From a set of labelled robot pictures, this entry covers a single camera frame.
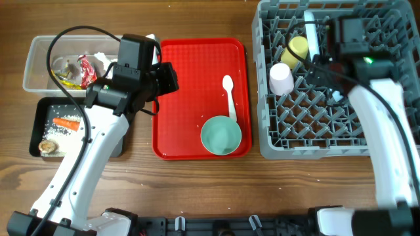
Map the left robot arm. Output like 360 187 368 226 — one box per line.
7 62 179 235

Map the orange carrot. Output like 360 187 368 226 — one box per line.
52 117 79 131

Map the red plastic tray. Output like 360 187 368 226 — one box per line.
152 37 252 161

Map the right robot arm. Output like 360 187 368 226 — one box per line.
308 55 419 235

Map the pink plastic cup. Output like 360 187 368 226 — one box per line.
269 63 294 96

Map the brown food scrap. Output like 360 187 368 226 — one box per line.
38 140 58 154

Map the teal bowl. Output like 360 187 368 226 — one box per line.
200 115 242 155

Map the light blue plate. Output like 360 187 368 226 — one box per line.
304 10 320 60

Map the black plastic bin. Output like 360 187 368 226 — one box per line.
29 96 128 158

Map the grey dishwasher rack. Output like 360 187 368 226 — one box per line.
252 1 419 159

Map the white plastic spoon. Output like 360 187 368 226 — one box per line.
222 75 237 122

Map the light blue rice bowl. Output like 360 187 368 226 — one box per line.
331 90 344 102

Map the red snack wrapper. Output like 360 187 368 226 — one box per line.
77 55 97 89

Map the yellow plastic cup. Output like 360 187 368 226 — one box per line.
281 36 309 69

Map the clear plastic bin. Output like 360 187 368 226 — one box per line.
22 35 119 97

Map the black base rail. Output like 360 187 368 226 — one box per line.
130 214 320 236

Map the white tissue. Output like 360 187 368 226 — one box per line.
94 52 117 71

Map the spilled white rice pile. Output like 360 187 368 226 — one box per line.
40 115 82 157

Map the yellow snack wrapper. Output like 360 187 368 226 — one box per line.
52 60 82 90

